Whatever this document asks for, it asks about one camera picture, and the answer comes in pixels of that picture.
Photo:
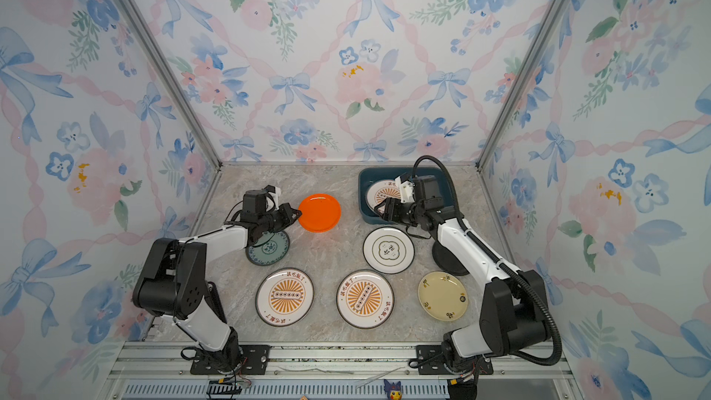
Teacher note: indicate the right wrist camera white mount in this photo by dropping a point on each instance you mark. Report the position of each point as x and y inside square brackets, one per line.
[406, 189]

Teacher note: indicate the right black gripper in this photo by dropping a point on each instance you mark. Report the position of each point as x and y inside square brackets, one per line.
[392, 208]

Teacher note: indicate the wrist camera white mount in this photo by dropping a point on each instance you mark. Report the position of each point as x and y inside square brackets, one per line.
[273, 195]
[406, 189]

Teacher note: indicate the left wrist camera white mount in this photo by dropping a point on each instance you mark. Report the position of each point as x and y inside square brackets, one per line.
[273, 195]

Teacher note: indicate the orange sunburst plate top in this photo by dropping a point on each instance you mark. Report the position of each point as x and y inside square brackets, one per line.
[379, 192]

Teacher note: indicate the pale yellow plate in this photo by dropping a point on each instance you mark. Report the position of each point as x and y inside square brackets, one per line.
[443, 296]

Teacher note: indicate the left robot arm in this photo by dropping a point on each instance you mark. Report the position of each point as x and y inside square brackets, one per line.
[173, 282]

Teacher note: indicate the teal plastic bin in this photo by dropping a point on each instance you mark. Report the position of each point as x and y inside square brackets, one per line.
[369, 176]

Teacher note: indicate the black round plate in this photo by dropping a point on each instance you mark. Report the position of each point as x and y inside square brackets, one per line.
[447, 261]

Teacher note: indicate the small green patterned plate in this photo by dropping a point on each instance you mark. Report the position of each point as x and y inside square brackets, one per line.
[269, 249]

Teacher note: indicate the aluminium front rail frame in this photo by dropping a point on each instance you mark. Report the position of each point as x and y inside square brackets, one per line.
[329, 371]

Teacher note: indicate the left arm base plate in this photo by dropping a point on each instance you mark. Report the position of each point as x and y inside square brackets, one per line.
[230, 359]

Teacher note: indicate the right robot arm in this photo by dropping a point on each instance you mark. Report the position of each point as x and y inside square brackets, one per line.
[514, 318]

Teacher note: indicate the orange sunburst plate bottom centre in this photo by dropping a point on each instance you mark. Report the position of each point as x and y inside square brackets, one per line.
[365, 299]

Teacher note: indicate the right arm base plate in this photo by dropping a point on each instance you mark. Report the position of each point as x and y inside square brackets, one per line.
[430, 360]

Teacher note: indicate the orange sunburst plate bottom left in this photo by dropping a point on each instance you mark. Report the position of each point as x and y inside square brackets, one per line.
[285, 297]

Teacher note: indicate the orange plastic plate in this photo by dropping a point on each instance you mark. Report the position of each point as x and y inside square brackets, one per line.
[320, 213]

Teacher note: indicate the orange sunburst plate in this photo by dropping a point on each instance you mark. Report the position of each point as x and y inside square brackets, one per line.
[285, 297]
[365, 299]
[379, 192]

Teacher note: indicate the small blue toy figure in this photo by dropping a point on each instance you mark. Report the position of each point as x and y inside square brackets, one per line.
[393, 390]

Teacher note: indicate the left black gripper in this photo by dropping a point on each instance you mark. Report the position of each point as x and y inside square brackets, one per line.
[286, 211]

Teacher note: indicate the white flower-outline plate centre right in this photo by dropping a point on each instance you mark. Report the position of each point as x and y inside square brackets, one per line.
[389, 250]

